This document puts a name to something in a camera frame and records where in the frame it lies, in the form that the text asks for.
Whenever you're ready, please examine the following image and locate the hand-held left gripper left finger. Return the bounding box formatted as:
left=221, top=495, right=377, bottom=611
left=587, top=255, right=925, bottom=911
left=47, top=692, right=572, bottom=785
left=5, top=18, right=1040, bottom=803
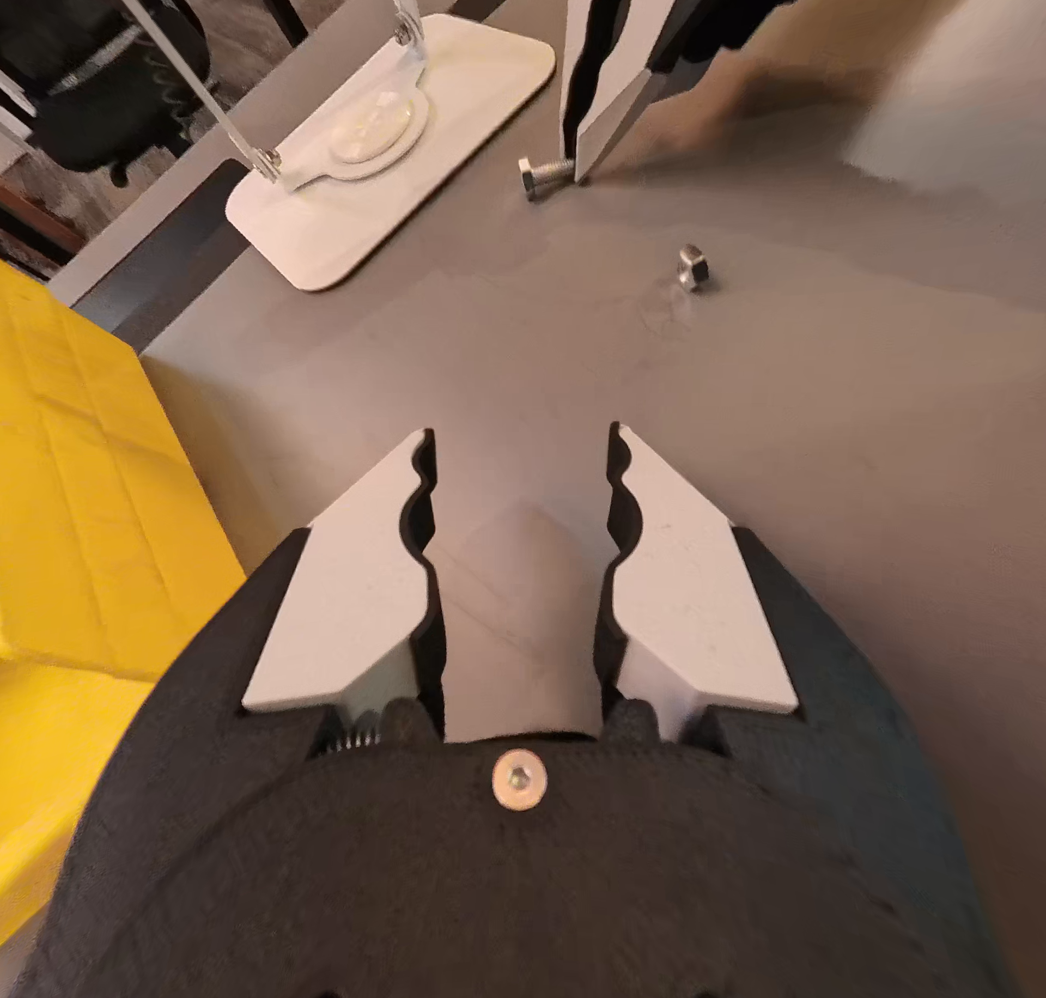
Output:
left=242, top=428, right=447, bottom=713

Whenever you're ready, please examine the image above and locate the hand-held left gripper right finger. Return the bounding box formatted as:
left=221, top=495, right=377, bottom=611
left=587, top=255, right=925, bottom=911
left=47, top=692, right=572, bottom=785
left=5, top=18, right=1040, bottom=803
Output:
left=597, top=423, right=798, bottom=741

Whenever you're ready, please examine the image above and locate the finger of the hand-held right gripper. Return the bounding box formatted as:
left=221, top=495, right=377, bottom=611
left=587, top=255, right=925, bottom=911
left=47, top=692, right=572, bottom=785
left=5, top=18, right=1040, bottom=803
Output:
left=560, top=0, right=624, bottom=161
left=574, top=0, right=704, bottom=186

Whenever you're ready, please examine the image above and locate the steel hex bolt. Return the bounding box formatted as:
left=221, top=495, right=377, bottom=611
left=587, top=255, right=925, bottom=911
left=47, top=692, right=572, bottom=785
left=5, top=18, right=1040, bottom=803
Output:
left=517, top=156, right=578, bottom=205

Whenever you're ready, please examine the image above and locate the yellow divided plastic bin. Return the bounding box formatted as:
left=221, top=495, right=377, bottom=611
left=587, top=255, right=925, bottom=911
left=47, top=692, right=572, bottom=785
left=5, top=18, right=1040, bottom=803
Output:
left=0, top=261, right=248, bottom=934

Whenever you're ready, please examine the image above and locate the white stand with instruction sheet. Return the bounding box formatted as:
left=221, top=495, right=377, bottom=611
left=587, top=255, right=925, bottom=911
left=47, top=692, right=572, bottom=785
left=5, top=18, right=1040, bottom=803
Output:
left=82, top=0, right=558, bottom=293

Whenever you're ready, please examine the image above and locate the black office chair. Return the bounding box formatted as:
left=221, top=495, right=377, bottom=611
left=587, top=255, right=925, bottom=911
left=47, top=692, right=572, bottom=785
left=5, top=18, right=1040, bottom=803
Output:
left=0, top=0, right=215, bottom=188

